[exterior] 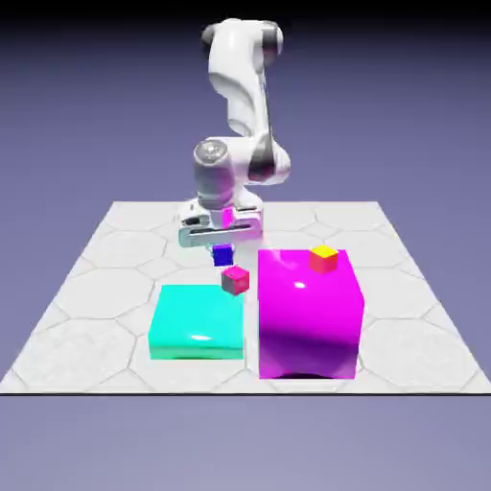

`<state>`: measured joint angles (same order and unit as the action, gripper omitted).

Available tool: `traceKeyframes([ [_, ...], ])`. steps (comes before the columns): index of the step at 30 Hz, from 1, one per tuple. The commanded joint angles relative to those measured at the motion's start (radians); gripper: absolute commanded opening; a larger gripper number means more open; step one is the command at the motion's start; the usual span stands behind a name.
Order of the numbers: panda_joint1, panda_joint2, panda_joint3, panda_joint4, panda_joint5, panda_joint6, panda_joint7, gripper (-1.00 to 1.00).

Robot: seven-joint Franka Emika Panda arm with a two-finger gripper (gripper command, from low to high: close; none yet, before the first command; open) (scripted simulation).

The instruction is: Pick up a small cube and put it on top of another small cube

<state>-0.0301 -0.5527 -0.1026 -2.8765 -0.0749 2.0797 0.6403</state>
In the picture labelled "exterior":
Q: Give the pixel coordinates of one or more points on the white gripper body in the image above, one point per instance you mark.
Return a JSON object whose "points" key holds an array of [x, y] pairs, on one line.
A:
{"points": [[215, 235]]}

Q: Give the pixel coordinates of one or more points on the small blue cube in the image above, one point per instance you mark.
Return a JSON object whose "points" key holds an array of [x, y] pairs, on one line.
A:
{"points": [[223, 256]]}

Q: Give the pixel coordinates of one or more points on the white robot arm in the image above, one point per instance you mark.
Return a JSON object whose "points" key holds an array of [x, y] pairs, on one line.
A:
{"points": [[239, 96]]}

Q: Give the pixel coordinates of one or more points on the small pink cube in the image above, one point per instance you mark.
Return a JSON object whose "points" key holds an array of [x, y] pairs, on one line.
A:
{"points": [[236, 280]]}

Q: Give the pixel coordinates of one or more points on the small yellow cube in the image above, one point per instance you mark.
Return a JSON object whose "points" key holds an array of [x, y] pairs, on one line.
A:
{"points": [[324, 259]]}

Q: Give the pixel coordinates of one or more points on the large cyan box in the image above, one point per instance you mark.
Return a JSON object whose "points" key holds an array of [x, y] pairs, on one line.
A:
{"points": [[197, 320]]}

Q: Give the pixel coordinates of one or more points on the large magenta box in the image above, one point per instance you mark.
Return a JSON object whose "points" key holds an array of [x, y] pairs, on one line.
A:
{"points": [[307, 310]]}

